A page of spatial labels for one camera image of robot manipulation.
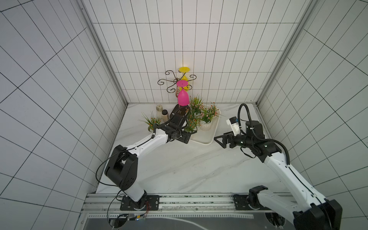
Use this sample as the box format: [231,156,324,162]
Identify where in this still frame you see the orange potted plant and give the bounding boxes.
[139,113,161,132]

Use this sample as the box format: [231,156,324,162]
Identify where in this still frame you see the small red flower potted plant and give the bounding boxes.
[209,102,219,121]

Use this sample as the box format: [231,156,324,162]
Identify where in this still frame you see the pink potted plant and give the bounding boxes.
[200,107,212,131]

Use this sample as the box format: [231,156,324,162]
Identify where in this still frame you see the green potted plant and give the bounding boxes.
[189,96,203,116]

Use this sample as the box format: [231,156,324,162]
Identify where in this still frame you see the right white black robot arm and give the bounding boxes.
[214,117,343,230]

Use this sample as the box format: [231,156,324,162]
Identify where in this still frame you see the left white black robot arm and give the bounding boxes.
[104,105,191,210]

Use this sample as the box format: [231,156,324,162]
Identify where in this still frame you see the white rectangular storage tray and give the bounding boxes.
[188,110,221,145]

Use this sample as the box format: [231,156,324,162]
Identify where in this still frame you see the black cap spice bottle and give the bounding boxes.
[162,109,169,122]

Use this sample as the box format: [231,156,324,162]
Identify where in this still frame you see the beige cap spice bottle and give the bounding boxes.
[156,104,163,119]

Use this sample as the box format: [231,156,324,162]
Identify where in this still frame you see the pink plastic goblet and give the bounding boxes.
[176,80,190,106]

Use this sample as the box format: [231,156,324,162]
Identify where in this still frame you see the black scroll goblet rack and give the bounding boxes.
[157,69,197,124]

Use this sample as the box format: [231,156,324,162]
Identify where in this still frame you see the yellow plastic goblet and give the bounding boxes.
[177,67,192,92]

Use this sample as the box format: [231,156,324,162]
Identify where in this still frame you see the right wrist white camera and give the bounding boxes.
[226,117,241,136]

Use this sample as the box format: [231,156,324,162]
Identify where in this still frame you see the aluminium mounting rail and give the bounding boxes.
[81,193,272,216]

